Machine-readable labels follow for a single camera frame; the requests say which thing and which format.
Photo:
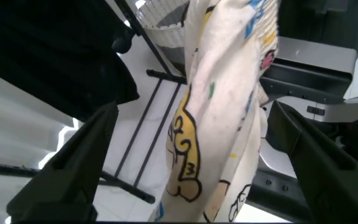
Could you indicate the white laundry basket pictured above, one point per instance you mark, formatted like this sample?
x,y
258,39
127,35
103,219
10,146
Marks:
x,y
166,34

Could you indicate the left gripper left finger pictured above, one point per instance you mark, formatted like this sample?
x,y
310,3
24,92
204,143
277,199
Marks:
x,y
67,186

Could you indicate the black clothes rack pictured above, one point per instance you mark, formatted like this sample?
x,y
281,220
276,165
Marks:
x,y
166,77

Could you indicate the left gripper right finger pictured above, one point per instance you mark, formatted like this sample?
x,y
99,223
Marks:
x,y
337,193

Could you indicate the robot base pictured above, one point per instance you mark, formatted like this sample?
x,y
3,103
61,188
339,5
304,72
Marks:
x,y
315,53

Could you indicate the white curtain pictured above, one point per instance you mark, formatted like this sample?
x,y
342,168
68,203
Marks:
x,y
17,124

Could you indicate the black garment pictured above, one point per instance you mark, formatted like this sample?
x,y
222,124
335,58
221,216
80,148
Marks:
x,y
42,46

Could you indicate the cream printed garment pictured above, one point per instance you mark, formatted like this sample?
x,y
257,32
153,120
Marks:
x,y
222,93

